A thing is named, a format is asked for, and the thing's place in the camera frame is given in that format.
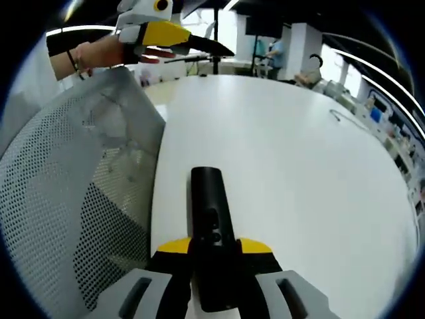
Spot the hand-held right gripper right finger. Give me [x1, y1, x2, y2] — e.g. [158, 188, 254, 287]
[235, 237, 343, 319]

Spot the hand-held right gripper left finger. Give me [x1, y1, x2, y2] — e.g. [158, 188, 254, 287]
[86, 236, 193, 319]

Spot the black remote control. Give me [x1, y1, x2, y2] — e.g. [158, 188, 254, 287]
[190, 165, 246, 314]

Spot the person's left hand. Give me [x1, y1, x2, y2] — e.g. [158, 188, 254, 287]
[75, 33, 127, 70]

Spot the black pole stand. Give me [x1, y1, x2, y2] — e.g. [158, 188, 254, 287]
[164, 0, 233, 78]

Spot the red plastic object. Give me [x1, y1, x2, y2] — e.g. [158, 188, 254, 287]
[139, 47, 174, 64]

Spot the black monitor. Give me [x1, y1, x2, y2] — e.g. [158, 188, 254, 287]
[244, 15, 285, 37]

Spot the black wristband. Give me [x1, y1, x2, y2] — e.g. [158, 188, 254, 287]
[66, 49, 84, 80]

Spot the white office chair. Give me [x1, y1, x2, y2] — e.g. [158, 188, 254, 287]
[323, 79, 346, 99]

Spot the grey mesh office chair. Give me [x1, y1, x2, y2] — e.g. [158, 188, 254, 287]
[0, 68, 167, 313]

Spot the grey cable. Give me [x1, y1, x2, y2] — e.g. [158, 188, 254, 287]
[329, 108, 369, 130]

